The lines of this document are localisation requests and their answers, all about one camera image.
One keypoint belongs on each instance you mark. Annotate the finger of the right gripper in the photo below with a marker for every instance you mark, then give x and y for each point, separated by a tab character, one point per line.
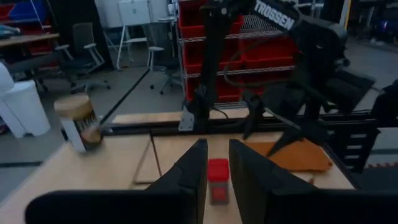
255	112
295	137

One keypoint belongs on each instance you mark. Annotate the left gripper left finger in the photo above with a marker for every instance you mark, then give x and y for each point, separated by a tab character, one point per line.
189	174

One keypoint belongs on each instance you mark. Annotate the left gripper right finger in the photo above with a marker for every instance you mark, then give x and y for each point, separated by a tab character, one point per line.
255	174

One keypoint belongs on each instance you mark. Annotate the tan-lid seasoning jar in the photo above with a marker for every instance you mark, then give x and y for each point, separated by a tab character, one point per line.
77	118

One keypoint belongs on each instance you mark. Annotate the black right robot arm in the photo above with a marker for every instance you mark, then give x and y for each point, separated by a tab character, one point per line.
280	15

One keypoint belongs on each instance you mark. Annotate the orange folded cloth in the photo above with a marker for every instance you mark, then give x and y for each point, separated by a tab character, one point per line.
298	157

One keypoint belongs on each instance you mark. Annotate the grey office chair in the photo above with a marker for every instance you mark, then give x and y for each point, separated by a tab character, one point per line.
82	40
160	37

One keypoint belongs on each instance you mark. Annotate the white easel board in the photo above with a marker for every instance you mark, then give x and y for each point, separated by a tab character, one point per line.
133	12

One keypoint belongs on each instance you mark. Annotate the white round bin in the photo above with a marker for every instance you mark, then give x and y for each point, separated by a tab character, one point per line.
25	105

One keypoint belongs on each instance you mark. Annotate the wooden shelf with black frame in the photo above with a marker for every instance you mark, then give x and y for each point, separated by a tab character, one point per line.
102	161

